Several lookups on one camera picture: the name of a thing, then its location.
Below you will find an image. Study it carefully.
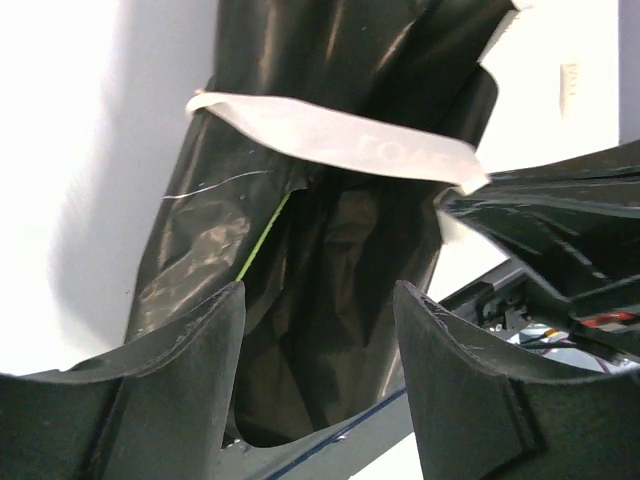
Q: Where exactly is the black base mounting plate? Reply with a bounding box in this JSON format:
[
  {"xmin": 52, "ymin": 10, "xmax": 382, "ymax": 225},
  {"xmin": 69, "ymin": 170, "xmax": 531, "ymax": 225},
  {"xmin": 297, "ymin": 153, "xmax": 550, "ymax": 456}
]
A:
[{"xmin": 259, "ymin": 259, "xmax": 640, "ymax": 480}]

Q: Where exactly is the black wrapping paper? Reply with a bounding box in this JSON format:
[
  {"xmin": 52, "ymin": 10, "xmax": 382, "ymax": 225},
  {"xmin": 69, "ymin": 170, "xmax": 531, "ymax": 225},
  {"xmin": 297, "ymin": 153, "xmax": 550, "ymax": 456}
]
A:
[{"xmin": 127, "ymin": 1, "xmax": 513, "ymax": 447}]

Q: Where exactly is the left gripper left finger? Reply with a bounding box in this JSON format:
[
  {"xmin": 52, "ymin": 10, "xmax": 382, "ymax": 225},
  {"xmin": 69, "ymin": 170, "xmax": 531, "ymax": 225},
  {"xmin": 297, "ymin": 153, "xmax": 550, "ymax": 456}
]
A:
[{"xmin": 1, "ymin": 282, "xmax": 245, "ymax": 479}]

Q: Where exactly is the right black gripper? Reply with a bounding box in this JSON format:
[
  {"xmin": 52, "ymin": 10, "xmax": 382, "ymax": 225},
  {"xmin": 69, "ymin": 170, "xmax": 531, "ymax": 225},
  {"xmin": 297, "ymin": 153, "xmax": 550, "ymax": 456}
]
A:
[{"xmin": 438, "ymin": 144, "xmax": 639, "ymax": 359}]

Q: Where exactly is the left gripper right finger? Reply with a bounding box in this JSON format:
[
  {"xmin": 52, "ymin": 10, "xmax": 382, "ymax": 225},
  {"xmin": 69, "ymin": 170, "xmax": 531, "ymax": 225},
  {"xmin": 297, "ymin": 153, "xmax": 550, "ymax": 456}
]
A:
[{"xmin": 393, "ymin": 281, "xmax": 639, "ymax": 479}]

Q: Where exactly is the cream printed ribbon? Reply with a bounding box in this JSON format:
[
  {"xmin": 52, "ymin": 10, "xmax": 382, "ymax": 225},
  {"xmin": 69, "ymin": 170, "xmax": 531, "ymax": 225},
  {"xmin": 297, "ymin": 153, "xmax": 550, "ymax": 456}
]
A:
[{"xmin": 186, "ymin": 91, "xmax": 489, "ymax": 195}]

